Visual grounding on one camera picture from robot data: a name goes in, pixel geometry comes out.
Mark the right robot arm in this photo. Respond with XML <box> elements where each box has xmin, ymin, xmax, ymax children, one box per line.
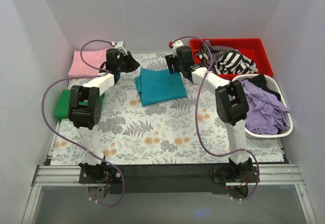
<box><xmin>165</xmin><ymin>41</ymin><xmax>252</xmax><ymax>182</ymax></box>

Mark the white perforated laundry basket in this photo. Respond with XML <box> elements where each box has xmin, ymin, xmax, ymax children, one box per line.
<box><xmin>233</xmin><ymin>74</ymin><xmax>293</xmax><ymax>138</ymax></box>

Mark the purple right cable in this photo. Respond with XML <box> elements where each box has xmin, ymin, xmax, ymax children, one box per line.
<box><xmin>169</xmin><ymin>36</ymin><xmax>260</xmax><ymax>202</ymax></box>

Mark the folded pink shirt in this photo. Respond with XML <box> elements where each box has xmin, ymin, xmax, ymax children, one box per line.
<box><xmin>68</xmin><ymin>48</ymin><xmax>110</xmax><ymax>78</ymax></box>

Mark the red plastic tray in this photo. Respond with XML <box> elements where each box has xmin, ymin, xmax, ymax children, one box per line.
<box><xmin>189</xmin><ymin>38</ymin><xmax>273</xmax><ymax>80</ymax></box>

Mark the floral patterned table mat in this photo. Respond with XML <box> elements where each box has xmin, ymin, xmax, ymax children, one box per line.
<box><xmin>50</xmin><ymin>53</ymin><xmax>285</xmax><ymax>165</ymax></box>

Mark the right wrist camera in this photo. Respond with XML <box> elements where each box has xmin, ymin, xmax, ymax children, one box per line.
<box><xmin>169</xmin><ymin>40</ymin><xmax>184</xmax><ymax>57</ymax></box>

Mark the aluminium rail frame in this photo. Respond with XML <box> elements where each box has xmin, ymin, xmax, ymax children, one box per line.
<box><xmin>32</xmin><ymin>164</ymin><xmax>304</xmax><ymax>186</ymax></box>

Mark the lavender shirt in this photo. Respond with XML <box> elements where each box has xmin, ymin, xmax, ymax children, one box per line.
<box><xmin>241</xmin><ymin>80</ymin><xmax>290</xmax><ymax>135</ymax></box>

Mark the black garment in basket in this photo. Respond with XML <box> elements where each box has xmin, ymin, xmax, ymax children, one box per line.
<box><xmin>249</xmin><ymin>74</ymin><xmax>281</xmax><ymax>101</ymax></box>

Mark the black white striped shirt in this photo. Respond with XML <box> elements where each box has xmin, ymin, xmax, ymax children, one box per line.
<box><xmin>194</xmin><ymin>40</ymin><xmax>258</xmax><ymax>75</ymax></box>

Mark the teal t-shirt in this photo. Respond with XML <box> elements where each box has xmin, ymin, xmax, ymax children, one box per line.
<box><xmin>135</xmin><ymin>68</ymin><xmax>187</xmax><ymax>107</ymax></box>

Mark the folded green shirt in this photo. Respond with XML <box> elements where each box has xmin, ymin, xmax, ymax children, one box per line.
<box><xmin>54</xmin><ymin>86</ymin><xmax>105</xmax><ymax>129</ymax></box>

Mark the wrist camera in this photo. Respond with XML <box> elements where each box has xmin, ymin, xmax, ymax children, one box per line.
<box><xmin>111</xmin><ymin>41</ymin><xmax>127</xmax><ymax>56</ymax></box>
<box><xmin>169</xmin><ymin>40</ymin><xmax>184</xmax><ymax>57</ymax></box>

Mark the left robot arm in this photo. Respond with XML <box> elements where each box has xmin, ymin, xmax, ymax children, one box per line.
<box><xmin>68</xmin><ymin>48</ymin><xmax>140</xmax><ymax>183</ymax></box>

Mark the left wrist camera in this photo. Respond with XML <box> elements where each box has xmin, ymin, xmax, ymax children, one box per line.
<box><xmin>111</xmin><ymin>41</ymin><xmax>127</xmax><ymax>56</ymax></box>

